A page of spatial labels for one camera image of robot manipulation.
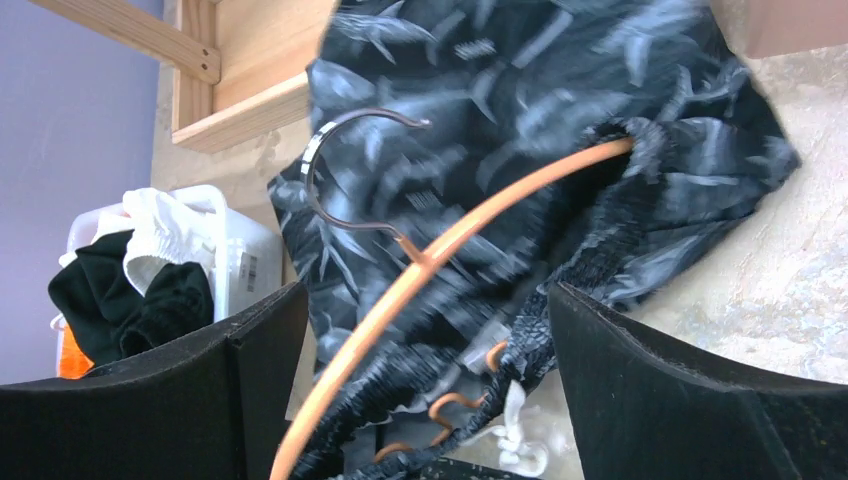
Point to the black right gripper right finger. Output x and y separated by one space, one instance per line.
646 405

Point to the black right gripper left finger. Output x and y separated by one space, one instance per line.
209 405

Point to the black shorts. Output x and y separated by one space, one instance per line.
110 320

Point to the orange hanger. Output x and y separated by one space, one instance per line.
424 264

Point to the dark camouflage shorts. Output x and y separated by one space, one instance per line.
509 87

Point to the orange shorts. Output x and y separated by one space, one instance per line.
73 363

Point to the white shorts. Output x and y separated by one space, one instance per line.
166 228

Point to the pink plastic file organizer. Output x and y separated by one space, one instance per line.
779 27

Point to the wooden clothes rack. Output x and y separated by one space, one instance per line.
239 65

